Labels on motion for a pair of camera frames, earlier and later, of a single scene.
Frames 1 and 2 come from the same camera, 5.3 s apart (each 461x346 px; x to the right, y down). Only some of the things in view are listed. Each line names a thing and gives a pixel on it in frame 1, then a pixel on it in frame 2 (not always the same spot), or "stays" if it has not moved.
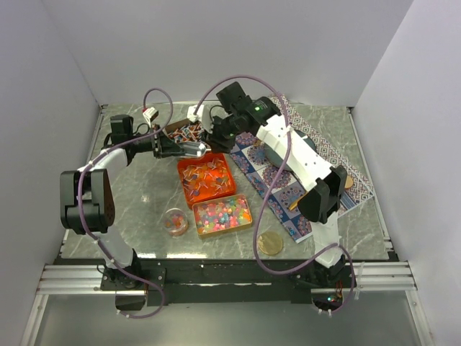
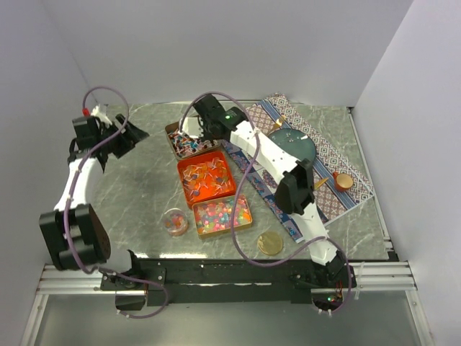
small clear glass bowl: [175, 221] stays
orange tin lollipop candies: [206, 177] stays
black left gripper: [165, 146] → [129, 139]
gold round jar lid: [270, 243] stays
